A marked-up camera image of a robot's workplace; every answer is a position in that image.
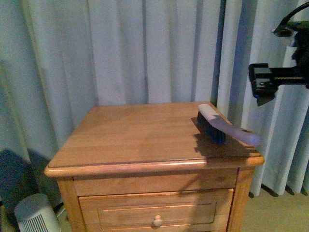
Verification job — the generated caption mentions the light grey curtain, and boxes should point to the light grey curtain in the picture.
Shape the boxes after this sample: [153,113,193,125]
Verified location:
[0,0,309,203]

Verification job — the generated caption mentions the white tower fan heater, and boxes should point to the white tower fan heater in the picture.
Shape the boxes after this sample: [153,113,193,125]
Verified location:
[14,193,61,232]

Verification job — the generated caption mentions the wooden nightstand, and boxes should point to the wooden nightstand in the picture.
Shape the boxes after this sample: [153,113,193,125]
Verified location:
[45,102,264,232]

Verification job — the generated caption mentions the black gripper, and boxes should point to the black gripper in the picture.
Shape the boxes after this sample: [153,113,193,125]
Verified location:
[249,63,309,106]

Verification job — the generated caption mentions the white hand brush black bristles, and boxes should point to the white hand brush black bristles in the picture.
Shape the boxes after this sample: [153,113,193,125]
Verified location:
[197,103,262,146]

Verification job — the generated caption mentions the wooden drawer knob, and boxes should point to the wooden drawer knob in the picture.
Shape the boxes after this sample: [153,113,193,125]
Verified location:
[151,215,164,228]

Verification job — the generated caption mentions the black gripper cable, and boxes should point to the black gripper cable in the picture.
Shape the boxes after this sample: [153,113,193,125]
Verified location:
[271,0,309,37]

